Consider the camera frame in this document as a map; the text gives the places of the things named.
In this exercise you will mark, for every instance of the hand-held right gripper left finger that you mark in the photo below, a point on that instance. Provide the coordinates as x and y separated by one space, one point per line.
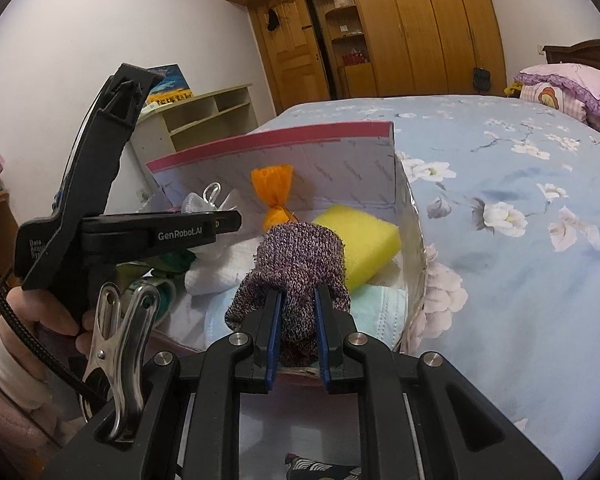
275 330

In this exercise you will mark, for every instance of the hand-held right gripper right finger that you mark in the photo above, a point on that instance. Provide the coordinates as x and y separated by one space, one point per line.
321 330

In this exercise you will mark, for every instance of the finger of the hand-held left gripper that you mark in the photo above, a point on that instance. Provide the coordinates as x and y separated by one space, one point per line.
228 221

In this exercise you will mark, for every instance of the orange mesh pouch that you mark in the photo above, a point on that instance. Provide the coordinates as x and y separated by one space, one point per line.
275 185

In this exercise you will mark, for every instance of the green ribbon bow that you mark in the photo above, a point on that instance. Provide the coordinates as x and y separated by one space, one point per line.
177 260

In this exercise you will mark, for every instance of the purple knit sock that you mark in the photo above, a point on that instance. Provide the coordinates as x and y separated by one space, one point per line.
295 260

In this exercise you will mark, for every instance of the yellow sponge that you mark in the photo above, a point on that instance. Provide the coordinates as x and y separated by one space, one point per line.
360 240

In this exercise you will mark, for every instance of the person's left forearm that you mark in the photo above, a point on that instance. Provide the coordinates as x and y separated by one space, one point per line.
5 410

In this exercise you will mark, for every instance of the person's left hand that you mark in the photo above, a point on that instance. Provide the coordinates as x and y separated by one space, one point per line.
45 310

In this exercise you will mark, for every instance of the clear plastic wrapper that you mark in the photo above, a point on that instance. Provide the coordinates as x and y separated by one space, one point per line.
197 202

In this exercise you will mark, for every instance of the white cloth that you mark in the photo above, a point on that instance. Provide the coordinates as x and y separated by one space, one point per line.
215 275

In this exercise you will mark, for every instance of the light blue face mask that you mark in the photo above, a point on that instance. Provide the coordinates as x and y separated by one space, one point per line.
380 310

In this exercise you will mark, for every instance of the green and white tape roll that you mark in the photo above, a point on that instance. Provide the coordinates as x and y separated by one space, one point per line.
167 300

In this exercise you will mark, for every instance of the green and white packet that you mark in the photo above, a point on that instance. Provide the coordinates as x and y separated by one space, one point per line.
152 107

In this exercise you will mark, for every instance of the beige shelf unit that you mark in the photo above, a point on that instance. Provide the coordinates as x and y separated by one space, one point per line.
190 120

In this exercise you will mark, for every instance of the blue and yellow painting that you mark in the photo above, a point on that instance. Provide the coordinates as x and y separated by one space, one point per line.
175 85

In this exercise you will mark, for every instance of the black patterned cloth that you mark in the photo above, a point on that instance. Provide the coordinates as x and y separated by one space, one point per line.
320 470

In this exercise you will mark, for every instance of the metal spring clip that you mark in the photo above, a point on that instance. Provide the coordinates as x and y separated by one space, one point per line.
125 350

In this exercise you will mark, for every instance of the wooden door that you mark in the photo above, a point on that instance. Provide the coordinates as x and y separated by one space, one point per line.
290 70

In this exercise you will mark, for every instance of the red item on wardrobe shelf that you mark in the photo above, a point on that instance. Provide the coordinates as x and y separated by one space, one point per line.
355 57

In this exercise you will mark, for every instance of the black item on door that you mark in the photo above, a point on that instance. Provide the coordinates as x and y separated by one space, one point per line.
273 19

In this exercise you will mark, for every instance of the white container with red lid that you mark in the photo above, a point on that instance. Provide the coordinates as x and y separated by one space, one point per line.
343 1

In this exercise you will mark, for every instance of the wooden wardrobe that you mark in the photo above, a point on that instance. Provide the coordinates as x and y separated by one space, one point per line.
410 35

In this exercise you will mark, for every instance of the bed with floral sheet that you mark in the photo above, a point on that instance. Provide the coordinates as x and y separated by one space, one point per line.
505 125

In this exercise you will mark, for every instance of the black bag on wardrobe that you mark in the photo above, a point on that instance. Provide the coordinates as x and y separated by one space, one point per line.
481 79

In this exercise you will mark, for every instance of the yellow plush toy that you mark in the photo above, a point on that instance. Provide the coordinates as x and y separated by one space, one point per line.
512 91

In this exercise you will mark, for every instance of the pink ruffled pillow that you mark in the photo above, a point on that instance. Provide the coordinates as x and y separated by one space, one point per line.
565 85

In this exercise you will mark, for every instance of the dark wooden headboard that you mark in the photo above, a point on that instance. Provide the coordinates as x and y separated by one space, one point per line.
590 52

